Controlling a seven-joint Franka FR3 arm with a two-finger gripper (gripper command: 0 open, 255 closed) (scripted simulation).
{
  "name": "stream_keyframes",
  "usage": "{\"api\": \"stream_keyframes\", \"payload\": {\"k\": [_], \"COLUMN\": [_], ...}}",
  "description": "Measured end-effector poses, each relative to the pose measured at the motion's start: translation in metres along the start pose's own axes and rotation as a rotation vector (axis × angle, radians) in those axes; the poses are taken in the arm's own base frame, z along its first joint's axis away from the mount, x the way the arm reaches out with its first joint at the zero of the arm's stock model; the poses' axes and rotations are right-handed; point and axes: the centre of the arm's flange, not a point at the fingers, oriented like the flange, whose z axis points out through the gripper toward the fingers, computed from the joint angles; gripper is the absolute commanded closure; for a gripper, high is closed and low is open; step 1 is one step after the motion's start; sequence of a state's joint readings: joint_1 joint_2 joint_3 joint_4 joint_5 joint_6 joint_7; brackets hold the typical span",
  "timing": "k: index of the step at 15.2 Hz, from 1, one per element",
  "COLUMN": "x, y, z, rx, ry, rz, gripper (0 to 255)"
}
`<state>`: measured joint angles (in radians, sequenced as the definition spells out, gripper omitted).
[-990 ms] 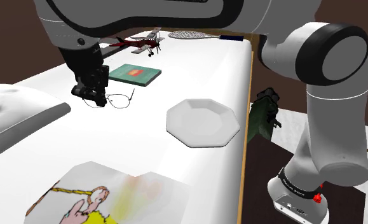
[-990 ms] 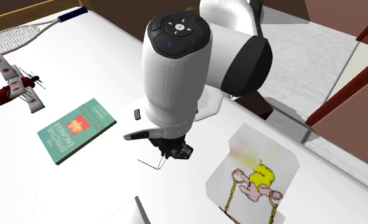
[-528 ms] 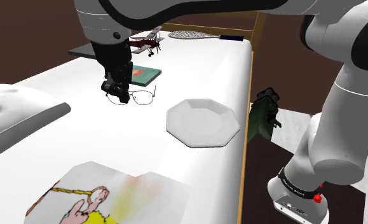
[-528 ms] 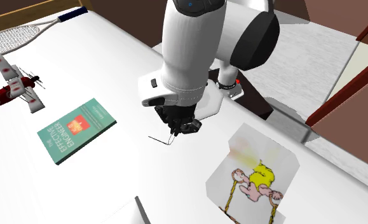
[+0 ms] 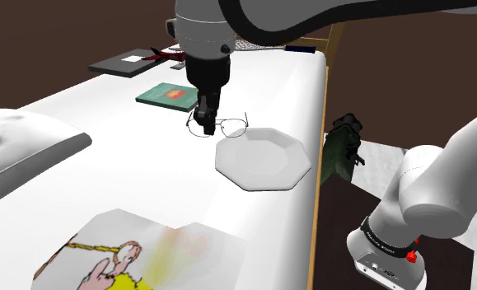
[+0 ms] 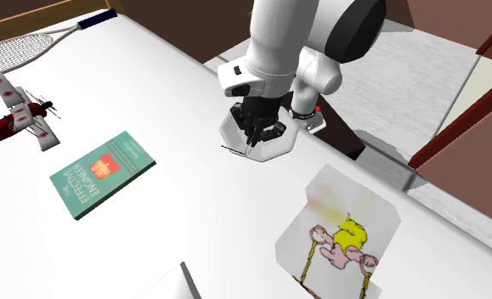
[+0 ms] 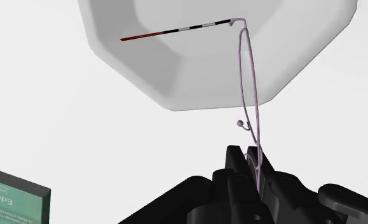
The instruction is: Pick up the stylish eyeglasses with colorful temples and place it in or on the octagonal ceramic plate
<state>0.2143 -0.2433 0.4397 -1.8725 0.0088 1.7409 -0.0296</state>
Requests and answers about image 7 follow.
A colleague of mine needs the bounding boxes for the green book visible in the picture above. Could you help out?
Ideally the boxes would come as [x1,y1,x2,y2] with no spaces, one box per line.
[0,165,52,224]

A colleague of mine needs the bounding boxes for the thin-framed eyeglasses with striped temple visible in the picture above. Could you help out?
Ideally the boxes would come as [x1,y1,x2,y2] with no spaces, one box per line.
[119,18,262,190]

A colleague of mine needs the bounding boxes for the white octagonal bowl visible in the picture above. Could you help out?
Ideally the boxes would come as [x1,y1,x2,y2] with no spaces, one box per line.
[77,0,358,112]

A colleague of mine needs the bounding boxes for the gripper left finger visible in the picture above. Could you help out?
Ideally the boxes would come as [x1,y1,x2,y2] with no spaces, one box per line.
[118,144,261,224]

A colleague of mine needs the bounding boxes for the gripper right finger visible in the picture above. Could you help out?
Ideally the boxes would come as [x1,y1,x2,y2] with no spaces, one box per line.
[247,146,368,224]

